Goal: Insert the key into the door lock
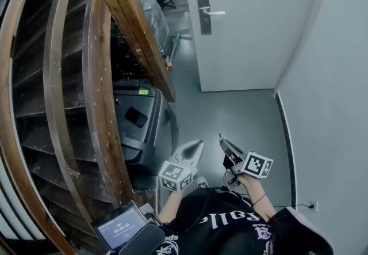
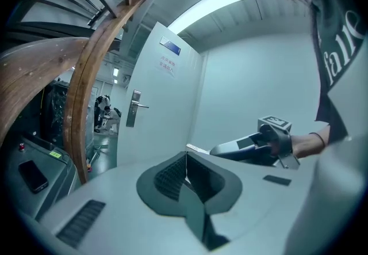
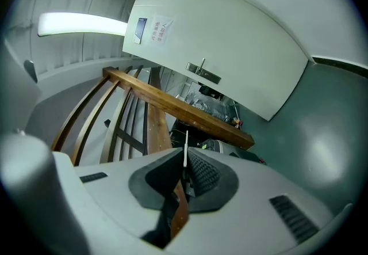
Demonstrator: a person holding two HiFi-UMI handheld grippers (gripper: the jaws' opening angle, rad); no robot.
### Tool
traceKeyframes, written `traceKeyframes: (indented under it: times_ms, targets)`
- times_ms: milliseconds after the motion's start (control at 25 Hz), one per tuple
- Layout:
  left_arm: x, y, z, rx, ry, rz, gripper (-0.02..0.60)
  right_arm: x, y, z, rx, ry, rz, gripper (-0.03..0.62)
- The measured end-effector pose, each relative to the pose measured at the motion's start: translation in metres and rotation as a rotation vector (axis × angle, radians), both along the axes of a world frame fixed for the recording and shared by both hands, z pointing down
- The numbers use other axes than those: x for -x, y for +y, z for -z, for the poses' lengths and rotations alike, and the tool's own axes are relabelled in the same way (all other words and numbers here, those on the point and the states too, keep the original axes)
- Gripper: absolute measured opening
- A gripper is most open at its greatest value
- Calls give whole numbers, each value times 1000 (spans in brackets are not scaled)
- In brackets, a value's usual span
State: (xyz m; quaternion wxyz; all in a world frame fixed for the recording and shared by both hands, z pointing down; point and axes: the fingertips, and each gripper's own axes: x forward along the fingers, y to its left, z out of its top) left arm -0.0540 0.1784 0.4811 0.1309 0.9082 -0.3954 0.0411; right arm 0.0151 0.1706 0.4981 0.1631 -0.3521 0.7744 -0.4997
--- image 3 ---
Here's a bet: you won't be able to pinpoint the white door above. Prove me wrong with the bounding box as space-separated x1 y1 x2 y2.
122 0 310 122

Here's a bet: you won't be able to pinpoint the black baseboard strip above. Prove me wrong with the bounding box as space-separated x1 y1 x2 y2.
312 56 368 78

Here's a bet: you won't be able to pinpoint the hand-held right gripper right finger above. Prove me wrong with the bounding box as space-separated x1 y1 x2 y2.
166 146 336 255

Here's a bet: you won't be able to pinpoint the plastic-wrapped items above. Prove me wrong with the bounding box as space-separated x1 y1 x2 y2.
183 89 240 125

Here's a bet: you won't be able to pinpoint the thin white key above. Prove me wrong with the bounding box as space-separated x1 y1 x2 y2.
183 130 190 169

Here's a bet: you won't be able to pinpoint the black wall fixture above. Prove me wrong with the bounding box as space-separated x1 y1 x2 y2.
23 59 39 84

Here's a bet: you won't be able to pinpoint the grey and black machine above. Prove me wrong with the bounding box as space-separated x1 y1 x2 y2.
200 138 267 165

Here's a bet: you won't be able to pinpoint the long ceiling light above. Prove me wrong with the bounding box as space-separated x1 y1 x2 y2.
37 12 129 37

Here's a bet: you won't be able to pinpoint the silver door lock with handle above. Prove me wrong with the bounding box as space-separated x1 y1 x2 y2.
185 58 223 85

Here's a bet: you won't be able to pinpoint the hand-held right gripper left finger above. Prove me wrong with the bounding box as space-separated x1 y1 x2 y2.
53 147 185 255

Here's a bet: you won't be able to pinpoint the white paper notice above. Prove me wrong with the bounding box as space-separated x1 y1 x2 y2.
147 14 175 48

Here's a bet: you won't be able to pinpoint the blue and white sign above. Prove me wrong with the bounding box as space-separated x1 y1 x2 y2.
132 17 148 45

